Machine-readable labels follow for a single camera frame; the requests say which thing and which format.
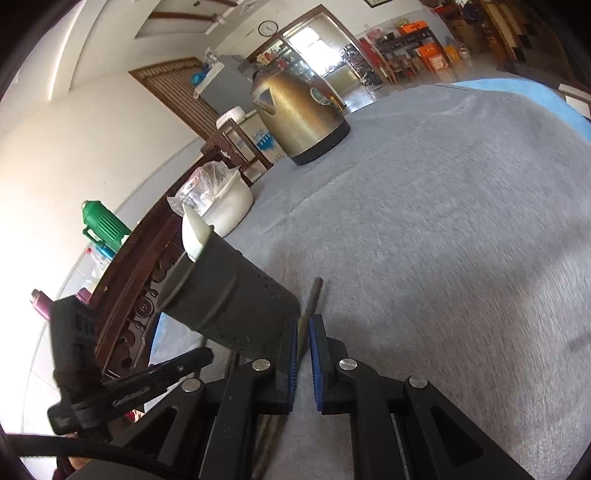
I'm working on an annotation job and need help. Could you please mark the purple bottle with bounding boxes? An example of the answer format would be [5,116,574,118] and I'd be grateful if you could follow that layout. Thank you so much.
[30,288,54,322]

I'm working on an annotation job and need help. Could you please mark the clear plastic bag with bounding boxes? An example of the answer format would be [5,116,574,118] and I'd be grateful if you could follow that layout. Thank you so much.
[167,161,241,217]

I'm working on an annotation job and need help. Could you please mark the dark chopstick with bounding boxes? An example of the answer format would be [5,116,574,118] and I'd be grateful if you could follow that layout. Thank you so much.
[252,277,325,480]

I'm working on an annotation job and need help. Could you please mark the grey tablecloth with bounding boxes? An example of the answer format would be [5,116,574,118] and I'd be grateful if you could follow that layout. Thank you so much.
[148,83,591,480]

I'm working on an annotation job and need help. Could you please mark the carved dark wooden sideboard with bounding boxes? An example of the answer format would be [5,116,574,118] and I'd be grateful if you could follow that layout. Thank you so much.
[87,157,259,384]

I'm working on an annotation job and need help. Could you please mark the dark grey utensil holder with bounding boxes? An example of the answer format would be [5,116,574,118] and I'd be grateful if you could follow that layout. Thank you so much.
[157,231,302,359]

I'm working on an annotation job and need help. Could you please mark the white box with blue print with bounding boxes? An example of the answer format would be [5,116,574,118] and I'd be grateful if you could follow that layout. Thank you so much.
[216,106,288,168]

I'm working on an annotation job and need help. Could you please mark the wooden table with orange boxes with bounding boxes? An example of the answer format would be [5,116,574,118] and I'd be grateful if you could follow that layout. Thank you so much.
[373,25,452,85]

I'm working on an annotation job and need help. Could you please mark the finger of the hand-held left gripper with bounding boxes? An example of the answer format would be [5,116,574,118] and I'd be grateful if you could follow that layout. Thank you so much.
[99,347,214,403]

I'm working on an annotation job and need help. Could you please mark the large water jug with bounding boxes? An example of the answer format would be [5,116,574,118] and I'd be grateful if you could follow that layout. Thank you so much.
[445,37,472,64]

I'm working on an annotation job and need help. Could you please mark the brown wooden door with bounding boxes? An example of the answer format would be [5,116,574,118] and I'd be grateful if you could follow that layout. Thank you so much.
[129,57,223,142]

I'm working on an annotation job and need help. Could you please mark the white spoon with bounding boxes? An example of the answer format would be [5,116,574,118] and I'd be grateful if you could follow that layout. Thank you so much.
[181,202,216,260]

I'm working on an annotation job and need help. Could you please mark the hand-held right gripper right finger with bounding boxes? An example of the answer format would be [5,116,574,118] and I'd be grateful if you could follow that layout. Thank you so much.
[309,315,533,480]

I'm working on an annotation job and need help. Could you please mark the white bowl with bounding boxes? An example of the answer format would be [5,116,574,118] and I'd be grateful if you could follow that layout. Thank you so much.
[202,168,255,237]

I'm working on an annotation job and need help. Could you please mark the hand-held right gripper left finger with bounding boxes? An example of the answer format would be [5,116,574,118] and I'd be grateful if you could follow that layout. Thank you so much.
[111,318,299,480]

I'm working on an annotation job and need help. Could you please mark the grey refrigerator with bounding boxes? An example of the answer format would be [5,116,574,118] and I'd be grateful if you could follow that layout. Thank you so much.
[198,54,260,116]

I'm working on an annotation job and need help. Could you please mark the dark wooden chair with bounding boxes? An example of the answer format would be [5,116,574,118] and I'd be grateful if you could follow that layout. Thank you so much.
[200,124,274,186]

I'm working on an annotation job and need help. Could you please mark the green thermos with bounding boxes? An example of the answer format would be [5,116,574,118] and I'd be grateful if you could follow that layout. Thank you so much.
[82,200,133,254]

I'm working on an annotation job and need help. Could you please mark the golden electric kettle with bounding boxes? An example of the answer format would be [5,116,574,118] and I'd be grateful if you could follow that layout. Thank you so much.
[249,65,352,167]

